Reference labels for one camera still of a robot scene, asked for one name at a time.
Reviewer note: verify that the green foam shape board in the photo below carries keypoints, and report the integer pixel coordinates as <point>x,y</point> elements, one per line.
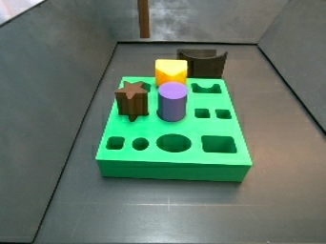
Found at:
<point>199,148</point>

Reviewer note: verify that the black curved fixture stand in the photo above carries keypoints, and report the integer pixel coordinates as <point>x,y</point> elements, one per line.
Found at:
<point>204,63</point>

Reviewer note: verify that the purple cylinder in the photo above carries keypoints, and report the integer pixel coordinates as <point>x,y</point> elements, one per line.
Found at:
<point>171,101</point>

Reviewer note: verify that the brown star prism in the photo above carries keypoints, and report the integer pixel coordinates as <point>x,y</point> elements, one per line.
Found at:
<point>132,100</point>

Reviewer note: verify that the yellow block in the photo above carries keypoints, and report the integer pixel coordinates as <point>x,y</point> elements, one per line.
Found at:
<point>170,70</point>

